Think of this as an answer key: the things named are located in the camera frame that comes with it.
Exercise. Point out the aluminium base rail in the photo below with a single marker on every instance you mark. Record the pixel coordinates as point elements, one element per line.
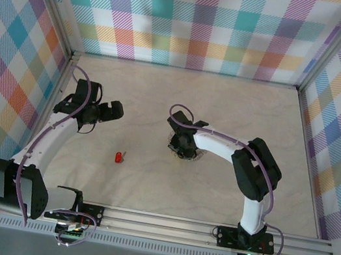
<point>156,225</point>

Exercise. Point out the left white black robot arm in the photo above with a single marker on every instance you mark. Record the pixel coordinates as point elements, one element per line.
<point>53,136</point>

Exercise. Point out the aluminium side rail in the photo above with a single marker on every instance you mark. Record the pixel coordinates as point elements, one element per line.
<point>312,159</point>
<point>64,82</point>

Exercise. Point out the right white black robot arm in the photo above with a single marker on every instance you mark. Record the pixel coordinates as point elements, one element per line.
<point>217,144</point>

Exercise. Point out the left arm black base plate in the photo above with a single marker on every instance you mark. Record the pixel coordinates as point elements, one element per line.
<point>94,213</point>

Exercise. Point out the aluminium back rail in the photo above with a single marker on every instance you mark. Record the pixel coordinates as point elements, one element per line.
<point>184,69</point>

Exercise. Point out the red-headed key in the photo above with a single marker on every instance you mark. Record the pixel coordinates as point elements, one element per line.
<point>118,157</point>

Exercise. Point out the aluminium corner post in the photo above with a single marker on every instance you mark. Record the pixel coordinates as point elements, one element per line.
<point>53,4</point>
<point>334,44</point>

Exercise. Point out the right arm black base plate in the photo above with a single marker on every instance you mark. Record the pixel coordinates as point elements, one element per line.
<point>224,236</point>

